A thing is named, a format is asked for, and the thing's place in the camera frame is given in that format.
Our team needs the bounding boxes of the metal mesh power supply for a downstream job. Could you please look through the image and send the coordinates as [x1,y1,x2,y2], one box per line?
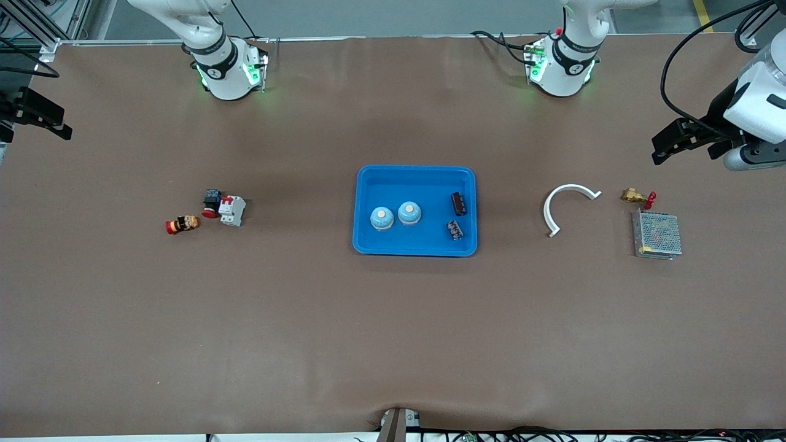
[632,209,683,261]

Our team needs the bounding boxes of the white curved plastic clip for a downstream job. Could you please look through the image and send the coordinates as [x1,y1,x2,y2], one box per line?
[543,184,602,238]

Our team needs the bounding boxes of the red mushroom emergency stop button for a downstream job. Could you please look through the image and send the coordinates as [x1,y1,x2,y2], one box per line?
[201,188,223,220]

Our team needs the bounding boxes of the white red circuit breaker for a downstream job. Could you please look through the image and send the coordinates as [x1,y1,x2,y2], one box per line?
[218,195,247,227]

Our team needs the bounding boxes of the blue plastic tray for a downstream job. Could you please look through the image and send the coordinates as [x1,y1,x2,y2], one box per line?
[352,165,478,257]

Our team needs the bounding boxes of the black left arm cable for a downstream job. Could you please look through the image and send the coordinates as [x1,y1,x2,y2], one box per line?
[660,0,786,145]

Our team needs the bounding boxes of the brass valve with red handle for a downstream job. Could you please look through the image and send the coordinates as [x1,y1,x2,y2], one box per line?
[621,188,658,210]

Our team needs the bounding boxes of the aluminium frame structure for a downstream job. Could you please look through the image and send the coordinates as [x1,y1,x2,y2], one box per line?
[0,0,93,62]

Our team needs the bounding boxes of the orange red push button switch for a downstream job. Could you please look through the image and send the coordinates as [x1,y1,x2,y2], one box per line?
[165,215,201,236]

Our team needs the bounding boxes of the black base power cable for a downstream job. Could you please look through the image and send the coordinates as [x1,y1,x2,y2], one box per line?
[472,29,541,65]

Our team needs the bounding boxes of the metal table edge bracket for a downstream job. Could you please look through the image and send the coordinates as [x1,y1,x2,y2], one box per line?
[379,407,421,442]

